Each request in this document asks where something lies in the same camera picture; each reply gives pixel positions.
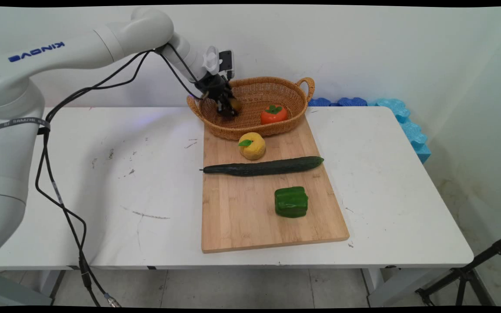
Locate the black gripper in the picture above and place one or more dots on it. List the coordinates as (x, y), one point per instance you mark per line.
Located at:
(215, 84)

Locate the yellow fruit toy green leaf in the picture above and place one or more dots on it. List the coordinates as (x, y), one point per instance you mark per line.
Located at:
(254, 148)

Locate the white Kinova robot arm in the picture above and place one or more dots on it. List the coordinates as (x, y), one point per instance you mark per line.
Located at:
(11, 130)

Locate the woven wicker basket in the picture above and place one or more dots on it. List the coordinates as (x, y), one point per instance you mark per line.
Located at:
(259, 93)

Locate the orange persimmon toy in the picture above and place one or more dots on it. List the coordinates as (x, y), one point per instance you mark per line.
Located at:
(274, 114)

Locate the dark green cucumber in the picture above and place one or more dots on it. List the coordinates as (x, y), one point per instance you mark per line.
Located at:
(276, 166)

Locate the dark blue foam piece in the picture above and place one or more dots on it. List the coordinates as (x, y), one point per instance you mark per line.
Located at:
(318, 102)
(352, 102)

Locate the wooden cutting board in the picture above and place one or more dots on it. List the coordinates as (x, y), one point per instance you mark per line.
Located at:
(250, 217)

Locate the green bell pepper toy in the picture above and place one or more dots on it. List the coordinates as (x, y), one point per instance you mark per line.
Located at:
(292, 202)

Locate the light blue foam mat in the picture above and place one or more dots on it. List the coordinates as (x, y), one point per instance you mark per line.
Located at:
(411, 130)

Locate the white table leg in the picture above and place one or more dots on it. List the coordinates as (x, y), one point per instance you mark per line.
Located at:
(402, 287)

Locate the grey table leg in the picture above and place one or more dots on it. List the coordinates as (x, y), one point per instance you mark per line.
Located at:
(15, 289)

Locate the black tripod stand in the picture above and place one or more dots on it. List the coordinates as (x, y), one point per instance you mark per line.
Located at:
(463, 274)

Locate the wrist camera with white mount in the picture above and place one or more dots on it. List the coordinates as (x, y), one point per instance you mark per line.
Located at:
(218, 61)

